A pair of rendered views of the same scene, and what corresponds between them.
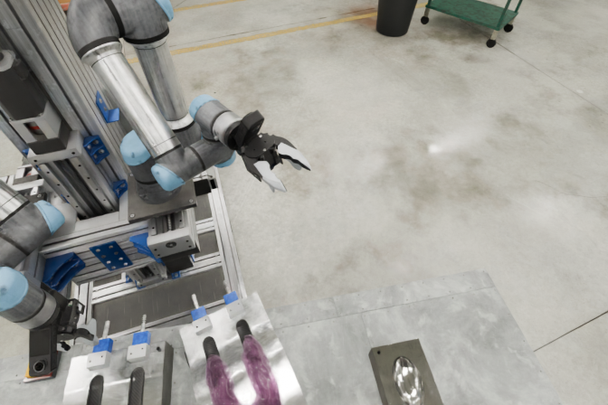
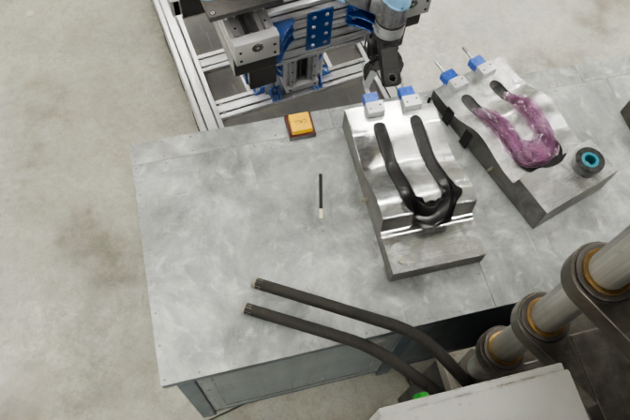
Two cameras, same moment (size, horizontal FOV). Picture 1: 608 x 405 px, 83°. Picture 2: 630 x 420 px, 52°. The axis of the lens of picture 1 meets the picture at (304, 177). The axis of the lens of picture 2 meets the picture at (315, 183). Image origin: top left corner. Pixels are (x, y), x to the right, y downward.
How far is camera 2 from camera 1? 125 cm
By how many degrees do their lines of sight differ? 14
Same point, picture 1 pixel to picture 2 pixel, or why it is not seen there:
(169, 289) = (311, 102)
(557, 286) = not seen: outside the picture
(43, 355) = (394, 68)
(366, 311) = (611, 77)
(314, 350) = (565, 110)
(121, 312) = not seen: hidden behind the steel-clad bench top
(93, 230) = not seen: outside the picture
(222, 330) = (476, 89)
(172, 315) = not seen: hidden behind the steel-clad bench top
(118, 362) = (393, 112)
